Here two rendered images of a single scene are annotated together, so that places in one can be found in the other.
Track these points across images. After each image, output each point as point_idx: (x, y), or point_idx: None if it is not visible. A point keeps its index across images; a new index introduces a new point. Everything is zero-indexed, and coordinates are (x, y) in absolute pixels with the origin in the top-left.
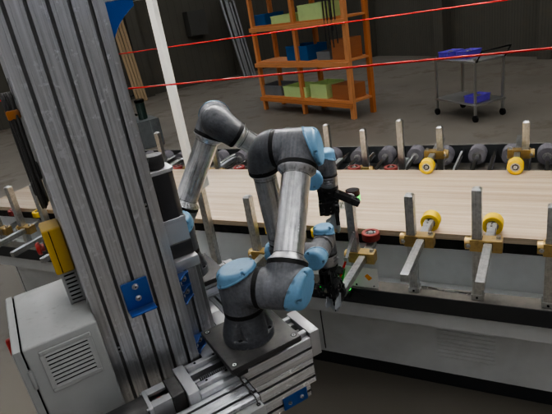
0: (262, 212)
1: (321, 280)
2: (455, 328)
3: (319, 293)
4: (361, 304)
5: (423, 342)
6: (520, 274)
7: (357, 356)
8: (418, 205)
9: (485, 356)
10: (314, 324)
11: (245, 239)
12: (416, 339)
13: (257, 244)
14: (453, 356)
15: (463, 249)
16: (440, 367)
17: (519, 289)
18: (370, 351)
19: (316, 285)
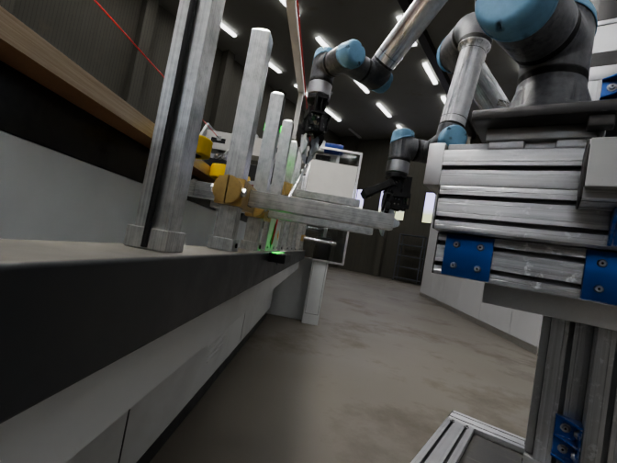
0: (476, 86)
1: (408, 189)
2: (273, 287)
3: (404, 207)
4: (259, 283)
5: (204, 351)
6: None
7: (151, 444)
8: None
9: (224, 337)
10: (115, 428)
11: (39, 171)
12: (201, 351)
13: (250, 163)
14: (212, 354)
15: (241, 219)
16: (204, 378)
17: None
18: (165, 416)
19: (410, 194)
